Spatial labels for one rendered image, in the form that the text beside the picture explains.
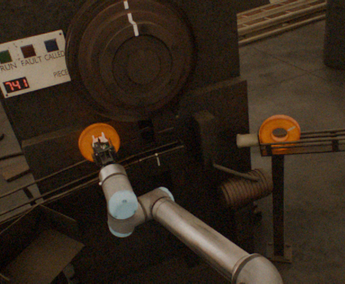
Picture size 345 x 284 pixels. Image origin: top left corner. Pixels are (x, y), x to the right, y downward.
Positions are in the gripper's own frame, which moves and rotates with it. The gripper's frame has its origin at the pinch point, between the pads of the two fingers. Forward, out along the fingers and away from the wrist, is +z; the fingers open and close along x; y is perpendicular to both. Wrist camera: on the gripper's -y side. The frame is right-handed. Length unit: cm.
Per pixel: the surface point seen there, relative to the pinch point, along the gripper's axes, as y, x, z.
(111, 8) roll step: 45.6, -15.9, 7.1
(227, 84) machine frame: 1, -59, 7
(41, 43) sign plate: 33.3, 8.5, 19.2
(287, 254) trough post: -76, -70, -41
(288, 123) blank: -4, -71, -21
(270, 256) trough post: -76, -62, -38
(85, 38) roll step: 38.8, -5.3, 5.2
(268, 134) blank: -10, -65, -18
